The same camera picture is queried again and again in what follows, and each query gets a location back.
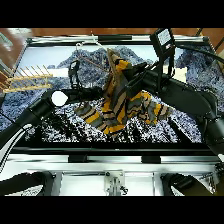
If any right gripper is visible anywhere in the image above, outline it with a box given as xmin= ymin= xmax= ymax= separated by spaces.
xmin=125 ymin=62 xmax=158 ymax=98

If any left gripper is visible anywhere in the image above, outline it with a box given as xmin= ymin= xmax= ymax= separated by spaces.
xmin=70 ymin=86 xmax=105 ymax=102

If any brown clothes hanger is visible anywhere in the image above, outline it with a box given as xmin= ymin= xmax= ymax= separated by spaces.
xmin=74 ymin=32 xmax=113 ymax=73

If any yellow grey striped sweater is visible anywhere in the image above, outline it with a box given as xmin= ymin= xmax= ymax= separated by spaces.
xmin=73 ymin=48 xmax=174 ymax=136

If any wooden rack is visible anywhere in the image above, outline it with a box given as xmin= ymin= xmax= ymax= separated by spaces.
xmin=0 ymin=64 xmax=54 ymax=94

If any black cable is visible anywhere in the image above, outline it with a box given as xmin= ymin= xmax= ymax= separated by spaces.
xmin=173 ymin=43 xmax=224 ymax=65

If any silver frame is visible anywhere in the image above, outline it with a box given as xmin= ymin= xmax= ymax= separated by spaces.
xmin=0 ymin=34 xmax=224 ymax=197

